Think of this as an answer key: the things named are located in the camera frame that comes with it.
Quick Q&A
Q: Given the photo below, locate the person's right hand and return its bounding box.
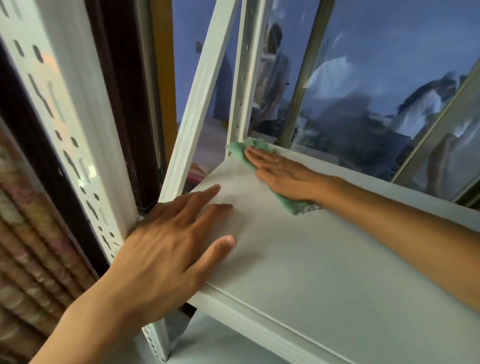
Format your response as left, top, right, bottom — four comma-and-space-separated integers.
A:
244, 146, 339, 204

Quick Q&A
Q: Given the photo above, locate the person's left hand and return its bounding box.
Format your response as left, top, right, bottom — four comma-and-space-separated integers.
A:
100, 184, 238, 328

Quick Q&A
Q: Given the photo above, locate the green cleaning cloth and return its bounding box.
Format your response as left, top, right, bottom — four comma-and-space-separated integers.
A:
226, 137, 322, 217

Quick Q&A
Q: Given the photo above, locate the white metal shelf board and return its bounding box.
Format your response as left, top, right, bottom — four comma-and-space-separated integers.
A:
129, 310, 289, 364
186, 143, 480, 364

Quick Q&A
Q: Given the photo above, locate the person's left forearm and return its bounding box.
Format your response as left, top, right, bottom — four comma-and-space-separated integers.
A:
29, 275, 166, 364

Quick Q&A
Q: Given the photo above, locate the person's right forearm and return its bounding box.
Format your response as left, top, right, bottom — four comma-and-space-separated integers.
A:
320, 175, 480, 313

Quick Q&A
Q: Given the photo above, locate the white slanted rack beam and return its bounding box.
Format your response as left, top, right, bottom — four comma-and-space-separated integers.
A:
158, 0, 241, 205

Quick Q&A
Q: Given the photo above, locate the bronze window mullion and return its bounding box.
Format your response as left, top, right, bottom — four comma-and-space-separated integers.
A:
277, 0, 335, 148
390, 67, 480, 188

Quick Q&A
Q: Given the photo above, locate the patterned brown curtain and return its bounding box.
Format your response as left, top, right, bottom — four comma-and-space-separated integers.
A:
0, 118, 99, 364

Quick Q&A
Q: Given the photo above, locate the window glass pane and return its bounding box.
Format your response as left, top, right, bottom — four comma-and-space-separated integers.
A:
172, 0, 480, 203

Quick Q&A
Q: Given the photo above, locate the white perforated rack post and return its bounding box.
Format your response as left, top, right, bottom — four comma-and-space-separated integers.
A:
226, 0, 272, 145
0, 0, 171, 364

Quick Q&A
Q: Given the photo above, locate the dark brown window frame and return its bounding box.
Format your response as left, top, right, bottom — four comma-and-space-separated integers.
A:
83, 0, 167, 212

